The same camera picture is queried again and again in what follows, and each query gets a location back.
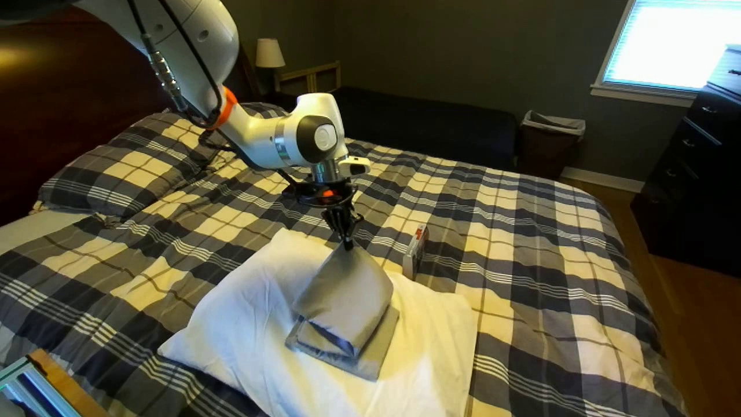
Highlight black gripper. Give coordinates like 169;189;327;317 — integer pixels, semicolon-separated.
310;174;366;254

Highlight white bed sheet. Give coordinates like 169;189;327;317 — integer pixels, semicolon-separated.
0;206;92;260

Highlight teal wooden cart top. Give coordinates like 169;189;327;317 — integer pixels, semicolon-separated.
0;345;112;417

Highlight small white bottle red cap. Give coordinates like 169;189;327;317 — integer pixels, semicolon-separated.
400;225;428;280

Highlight black couch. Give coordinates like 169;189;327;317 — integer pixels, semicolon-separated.
331;85;518;171

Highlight small plaid pillow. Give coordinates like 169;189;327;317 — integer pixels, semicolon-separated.
250;99;298;126

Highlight white pillow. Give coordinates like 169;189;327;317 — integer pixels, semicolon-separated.
155;225;481;417

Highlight plaid checkered bed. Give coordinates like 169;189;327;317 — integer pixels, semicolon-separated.
0;113;691;417

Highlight table lamp white shade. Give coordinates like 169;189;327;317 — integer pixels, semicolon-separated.
253;34;289;75

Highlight dark trash bin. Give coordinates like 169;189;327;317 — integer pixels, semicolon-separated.
514;109;589;180

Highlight large plaid pillow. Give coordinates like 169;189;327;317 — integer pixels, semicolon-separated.
36;112;263;225

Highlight dark wooden headboard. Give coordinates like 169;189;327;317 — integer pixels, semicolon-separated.
0;7;183;226

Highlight black dresser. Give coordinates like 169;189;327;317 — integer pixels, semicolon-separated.
631;45;741;279

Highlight bright window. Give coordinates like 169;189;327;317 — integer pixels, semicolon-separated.
589;0;741;109

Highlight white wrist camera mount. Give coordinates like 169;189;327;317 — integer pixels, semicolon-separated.
337;156;376;177

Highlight wooden nightstand frame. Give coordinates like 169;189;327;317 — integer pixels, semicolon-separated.
273;58;345;99

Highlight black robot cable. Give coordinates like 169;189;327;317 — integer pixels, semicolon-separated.
126;0;227;129

